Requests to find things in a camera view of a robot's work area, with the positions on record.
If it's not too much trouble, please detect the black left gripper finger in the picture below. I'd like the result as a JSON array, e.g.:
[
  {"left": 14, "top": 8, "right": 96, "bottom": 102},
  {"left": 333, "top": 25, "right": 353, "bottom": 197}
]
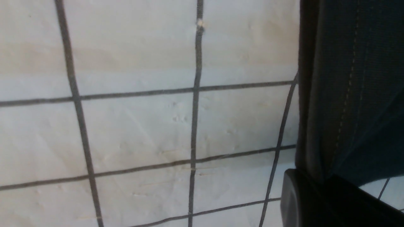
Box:
[{"left": 280, "top": 169, "right": 404, "bottom": 227}]

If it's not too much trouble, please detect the gray long-sleeved shirt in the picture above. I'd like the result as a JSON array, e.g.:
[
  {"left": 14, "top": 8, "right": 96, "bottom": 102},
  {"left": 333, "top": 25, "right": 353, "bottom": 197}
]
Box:
[{"left": 296, "top": 0, "right": 404, "bottom": 186}]

